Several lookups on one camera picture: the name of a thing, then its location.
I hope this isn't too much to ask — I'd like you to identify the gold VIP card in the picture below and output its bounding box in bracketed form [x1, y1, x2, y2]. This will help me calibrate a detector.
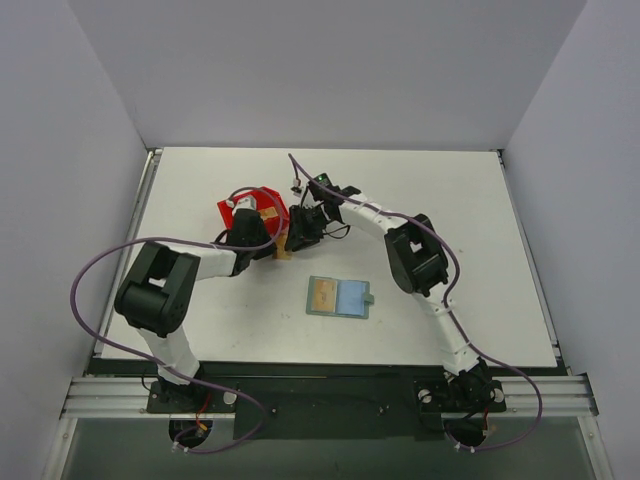
[311, 278, 338, 313]
[273, 231, 293, 260]

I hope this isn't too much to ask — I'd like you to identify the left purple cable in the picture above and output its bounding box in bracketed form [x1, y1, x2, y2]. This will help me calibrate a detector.
[69, 185, 284, 454]

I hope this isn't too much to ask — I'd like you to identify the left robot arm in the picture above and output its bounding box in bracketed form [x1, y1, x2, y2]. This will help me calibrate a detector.
[114, 208, 276, 412]

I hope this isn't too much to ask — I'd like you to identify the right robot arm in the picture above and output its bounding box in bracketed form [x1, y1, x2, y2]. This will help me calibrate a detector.
[285, 174, 496, 409]

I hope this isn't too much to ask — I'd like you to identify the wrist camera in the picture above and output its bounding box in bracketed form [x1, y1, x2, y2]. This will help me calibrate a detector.
[290, 177, 308, 198]
[224, 195, 257, 214]

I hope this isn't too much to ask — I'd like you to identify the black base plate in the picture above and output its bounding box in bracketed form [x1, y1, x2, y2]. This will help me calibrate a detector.
[146, 367, 506, 447]

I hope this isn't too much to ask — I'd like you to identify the red plastic bin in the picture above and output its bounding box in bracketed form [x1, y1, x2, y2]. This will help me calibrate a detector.
[217, 186, 289, 236]

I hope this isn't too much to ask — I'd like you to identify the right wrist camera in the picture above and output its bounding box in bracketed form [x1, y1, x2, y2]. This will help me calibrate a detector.
[290, 177, 308, 198]

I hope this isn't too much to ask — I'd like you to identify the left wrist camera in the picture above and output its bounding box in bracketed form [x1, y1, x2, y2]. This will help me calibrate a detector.
[224, 195, 257, 214]

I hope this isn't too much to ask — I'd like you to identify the aluminium frame rail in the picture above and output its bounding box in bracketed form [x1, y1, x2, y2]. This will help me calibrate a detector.
[62, 375, 599, 419]

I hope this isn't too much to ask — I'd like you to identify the gold card inside bin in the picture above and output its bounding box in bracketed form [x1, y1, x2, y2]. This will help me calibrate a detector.
[259, 206, 280, 223]

